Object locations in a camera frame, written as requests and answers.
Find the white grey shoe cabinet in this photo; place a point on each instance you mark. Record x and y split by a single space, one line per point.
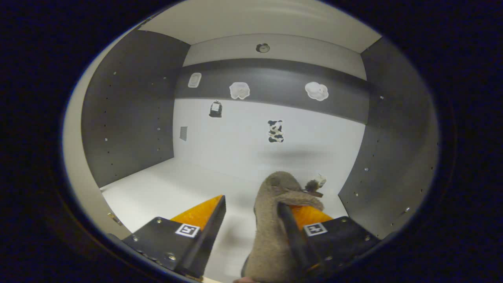
235 149

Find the brown fuzzy shoe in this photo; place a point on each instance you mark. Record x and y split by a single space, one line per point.
269 228

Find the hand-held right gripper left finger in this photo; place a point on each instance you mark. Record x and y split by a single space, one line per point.
208 243

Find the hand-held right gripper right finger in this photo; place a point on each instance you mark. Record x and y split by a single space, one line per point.
294 239

